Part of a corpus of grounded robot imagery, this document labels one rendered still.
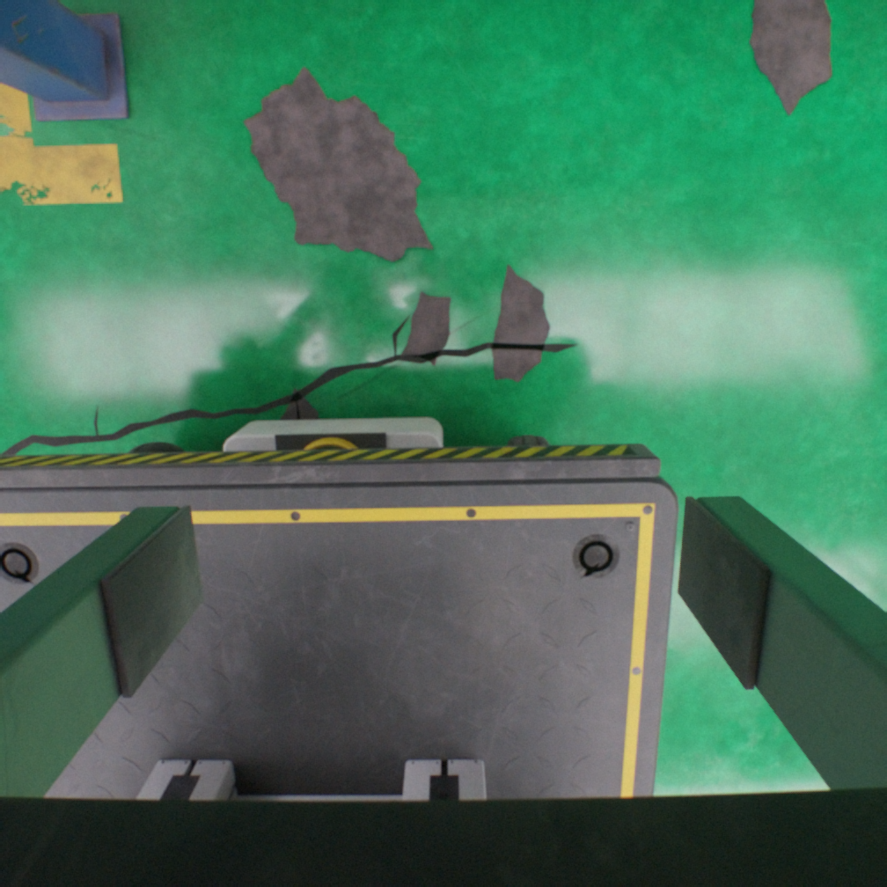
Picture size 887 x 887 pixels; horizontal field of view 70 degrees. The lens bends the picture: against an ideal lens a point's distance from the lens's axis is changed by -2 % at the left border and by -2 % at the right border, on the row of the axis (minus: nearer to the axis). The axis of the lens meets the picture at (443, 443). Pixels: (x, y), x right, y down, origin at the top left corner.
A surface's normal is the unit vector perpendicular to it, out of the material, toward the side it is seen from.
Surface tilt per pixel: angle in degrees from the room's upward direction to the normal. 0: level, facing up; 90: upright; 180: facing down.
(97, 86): 90
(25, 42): 90
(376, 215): 0
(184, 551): 90
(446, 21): 0
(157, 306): 0
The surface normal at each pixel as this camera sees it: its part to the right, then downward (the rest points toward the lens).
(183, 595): 1.00, -0.02
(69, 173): -0.01, 0.25
